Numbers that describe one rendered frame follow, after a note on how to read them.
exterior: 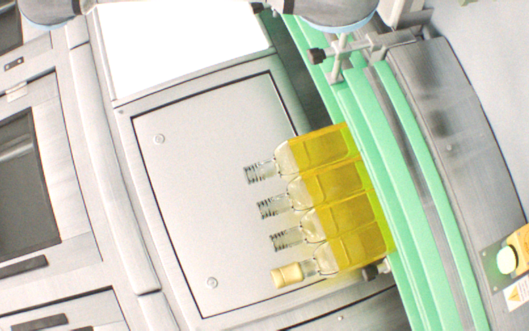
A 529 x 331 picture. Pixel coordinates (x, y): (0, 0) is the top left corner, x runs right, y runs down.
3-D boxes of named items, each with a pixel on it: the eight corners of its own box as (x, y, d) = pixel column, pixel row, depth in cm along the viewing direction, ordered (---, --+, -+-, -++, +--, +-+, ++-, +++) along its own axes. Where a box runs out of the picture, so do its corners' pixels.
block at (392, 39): (400, 49, 128) (367, 57, 126) (408, 24, 119) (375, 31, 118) (409, 66, 126) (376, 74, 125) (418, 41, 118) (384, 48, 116)
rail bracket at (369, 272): (418, 243, 133) (354, 272, 131) (427, 234, 126) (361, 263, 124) (424, 262, 131) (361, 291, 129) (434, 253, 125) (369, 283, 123)
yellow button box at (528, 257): (529, 226, 107) (499, 243, 106) (545, 212, 100) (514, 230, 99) (541, 261, 105) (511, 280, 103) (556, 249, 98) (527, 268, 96)
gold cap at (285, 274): (294, 259, 120) (267, 268, 120) (299, 263, 117) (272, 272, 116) (300, 279, 121) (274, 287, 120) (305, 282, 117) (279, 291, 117)
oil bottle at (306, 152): (382, 119, 132) (267, 157, 128) (388, 106, 127) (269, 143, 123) (395, 148, 130) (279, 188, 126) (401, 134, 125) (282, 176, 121)
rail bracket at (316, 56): (365, 62, 128) (300, 80, 126) (379, 16, 112) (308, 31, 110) (373, 77, 127) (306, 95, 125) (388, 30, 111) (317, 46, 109)
